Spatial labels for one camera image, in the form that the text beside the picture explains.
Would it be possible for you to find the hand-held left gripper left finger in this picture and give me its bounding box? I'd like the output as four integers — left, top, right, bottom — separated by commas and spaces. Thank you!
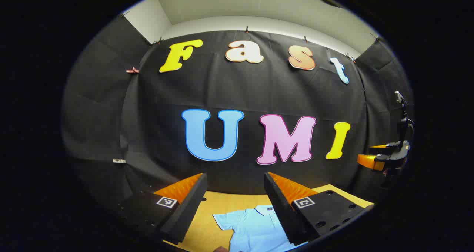
118, 173, 208, 245

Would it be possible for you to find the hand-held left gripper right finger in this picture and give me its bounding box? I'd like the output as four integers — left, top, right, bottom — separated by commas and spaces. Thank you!
263, 172, 375, 246

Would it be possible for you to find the light blue polo T-shirt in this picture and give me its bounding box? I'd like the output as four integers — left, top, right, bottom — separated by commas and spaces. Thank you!
212, 205, 308, 252

